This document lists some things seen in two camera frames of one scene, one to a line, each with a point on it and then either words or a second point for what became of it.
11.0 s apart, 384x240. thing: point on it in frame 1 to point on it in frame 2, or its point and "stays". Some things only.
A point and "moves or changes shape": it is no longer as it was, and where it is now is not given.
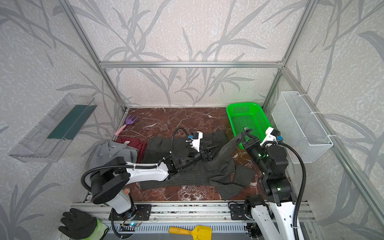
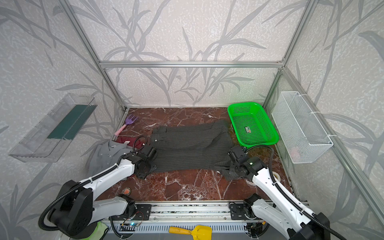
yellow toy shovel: x=199 y=232 stays
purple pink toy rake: x=128 y=121 stays
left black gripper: x=202 y=154 to x=151 y=152
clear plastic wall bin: x=47 y=142 stays
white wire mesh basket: x=298 y=129 stays
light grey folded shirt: x=111 y=150 stays
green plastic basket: x=247 y=117 stays
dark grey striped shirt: x=198 y=158 moves or changes shape
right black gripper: x=251 y=143 to x=236 y=154
